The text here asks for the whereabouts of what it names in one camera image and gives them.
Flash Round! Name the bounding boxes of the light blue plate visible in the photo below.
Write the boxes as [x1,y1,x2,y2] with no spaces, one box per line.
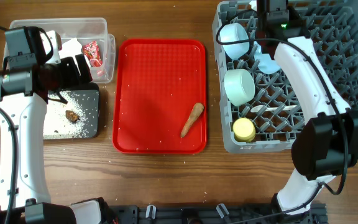
[254,42,280,75]

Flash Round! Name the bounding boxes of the dark food scrap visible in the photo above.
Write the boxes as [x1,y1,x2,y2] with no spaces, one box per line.
[65,110,80,123]

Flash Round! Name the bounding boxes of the light blue bowl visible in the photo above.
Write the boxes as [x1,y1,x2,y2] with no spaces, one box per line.
[219,23,250,60]

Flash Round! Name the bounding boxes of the white rice pile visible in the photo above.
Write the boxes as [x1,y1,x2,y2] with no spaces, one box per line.
[43,91,89,140]

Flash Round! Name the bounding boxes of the mint green bowl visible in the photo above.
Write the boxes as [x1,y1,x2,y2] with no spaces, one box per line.
[224,69,255,106]

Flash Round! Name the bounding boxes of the white plastic spoon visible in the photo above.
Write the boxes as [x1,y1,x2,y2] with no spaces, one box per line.
[250,105,296,113]

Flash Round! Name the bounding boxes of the yellow plastic cup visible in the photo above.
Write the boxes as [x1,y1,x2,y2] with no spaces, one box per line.
[232,118,256,142]

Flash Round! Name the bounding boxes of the brown carrot-like vegetable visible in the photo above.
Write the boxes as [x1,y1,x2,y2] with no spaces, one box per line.
[180,103,204,138]

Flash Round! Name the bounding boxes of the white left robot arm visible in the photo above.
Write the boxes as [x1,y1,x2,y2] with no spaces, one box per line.
[0,26,117,223]

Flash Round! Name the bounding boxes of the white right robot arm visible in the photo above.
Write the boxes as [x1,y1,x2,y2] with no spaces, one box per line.
[257,1,358,219]

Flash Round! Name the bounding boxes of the black waste tray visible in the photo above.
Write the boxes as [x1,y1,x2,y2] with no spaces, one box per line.
[51,83,99,139]

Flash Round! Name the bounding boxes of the grey dishwasher rack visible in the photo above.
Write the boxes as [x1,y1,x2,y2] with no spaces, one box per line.
[214,1,358,154]

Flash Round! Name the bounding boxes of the red snack wrapper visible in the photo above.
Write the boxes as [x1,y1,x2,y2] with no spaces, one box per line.
[82,40,103,68]

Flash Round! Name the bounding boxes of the white crumpled tissue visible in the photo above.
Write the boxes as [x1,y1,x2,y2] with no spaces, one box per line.
[58,38,83,59]

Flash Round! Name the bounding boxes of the clear plastic bin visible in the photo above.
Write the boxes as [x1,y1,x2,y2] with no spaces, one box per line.
[9,17,116,83]

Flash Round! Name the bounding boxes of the red plastic tray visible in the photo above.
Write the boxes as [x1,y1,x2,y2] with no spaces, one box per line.
[112,39,208,154]

